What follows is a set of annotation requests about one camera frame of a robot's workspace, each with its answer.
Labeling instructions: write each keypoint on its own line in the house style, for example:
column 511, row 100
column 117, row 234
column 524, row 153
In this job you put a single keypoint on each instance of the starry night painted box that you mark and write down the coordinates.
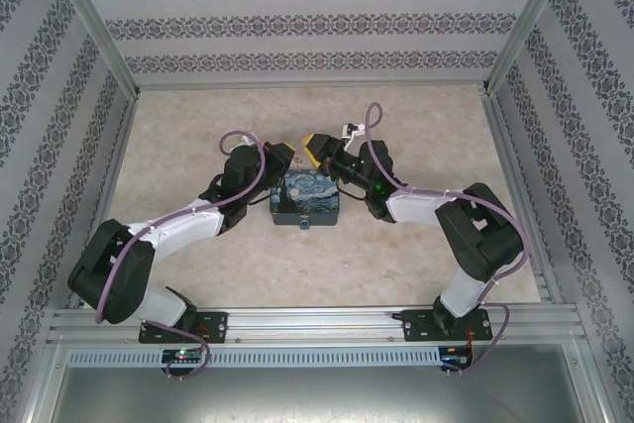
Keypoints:
column 304, row 192

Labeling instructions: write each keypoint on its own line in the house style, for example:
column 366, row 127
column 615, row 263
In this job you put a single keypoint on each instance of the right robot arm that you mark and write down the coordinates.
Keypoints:
column 421, row 207

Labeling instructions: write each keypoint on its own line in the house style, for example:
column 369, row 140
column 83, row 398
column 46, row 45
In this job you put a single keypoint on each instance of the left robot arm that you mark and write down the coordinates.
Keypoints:
column 183, row 227

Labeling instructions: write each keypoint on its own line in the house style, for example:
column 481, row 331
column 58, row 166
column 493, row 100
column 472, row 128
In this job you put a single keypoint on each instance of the small circuit board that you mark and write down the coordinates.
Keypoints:
column 183, row 355
column 456, row 361

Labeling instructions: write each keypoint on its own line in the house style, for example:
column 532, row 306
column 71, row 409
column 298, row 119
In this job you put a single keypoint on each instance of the grey sheet metal panel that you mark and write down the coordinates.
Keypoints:
column 317, row 398

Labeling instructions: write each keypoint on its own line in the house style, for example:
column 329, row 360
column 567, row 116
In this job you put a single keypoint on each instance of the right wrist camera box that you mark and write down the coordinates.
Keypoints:
column 352, row 130

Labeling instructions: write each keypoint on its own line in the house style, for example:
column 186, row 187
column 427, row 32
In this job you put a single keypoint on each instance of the aluminium side rail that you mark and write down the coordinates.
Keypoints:
column 106, row 195
column 520, row 195

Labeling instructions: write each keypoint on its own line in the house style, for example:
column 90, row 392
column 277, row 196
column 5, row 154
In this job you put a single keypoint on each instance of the small black corner bracket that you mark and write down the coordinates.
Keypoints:
column 484, row 89

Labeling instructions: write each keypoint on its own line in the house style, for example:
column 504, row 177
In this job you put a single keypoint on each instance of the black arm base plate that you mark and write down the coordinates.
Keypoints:
column 416, row 324
column 213, row 326

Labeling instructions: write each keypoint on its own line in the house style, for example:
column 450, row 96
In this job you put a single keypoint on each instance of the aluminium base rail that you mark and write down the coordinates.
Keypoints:
column 317, row 326

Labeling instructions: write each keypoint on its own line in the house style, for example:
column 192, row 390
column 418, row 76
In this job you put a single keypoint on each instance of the aluminium frame post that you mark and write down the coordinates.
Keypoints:
column 89, row 17
column 532, row 17

